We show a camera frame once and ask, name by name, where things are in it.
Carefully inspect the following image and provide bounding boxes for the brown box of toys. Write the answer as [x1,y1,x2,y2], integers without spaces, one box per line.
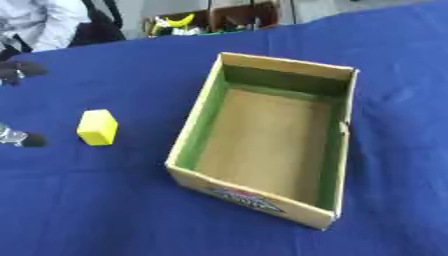
[140,0,282,38]

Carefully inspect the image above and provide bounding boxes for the yellow block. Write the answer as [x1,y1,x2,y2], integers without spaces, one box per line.
[75,108,121,147]

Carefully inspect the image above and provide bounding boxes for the yellow toy banana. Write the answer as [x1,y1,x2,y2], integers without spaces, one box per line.
[162,13,196,29]

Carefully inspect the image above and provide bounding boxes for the person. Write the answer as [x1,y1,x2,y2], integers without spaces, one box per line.
[0,0,93,62]

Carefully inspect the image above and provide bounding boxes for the black bag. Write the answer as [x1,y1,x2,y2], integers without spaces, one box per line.
[68,0,128,48]

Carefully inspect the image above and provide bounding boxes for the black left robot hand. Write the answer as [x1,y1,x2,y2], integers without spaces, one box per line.
[0,59,51,148]

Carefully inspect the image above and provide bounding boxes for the tan cardboard box green inside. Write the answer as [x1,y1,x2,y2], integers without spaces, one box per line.
[164,51,361,231]

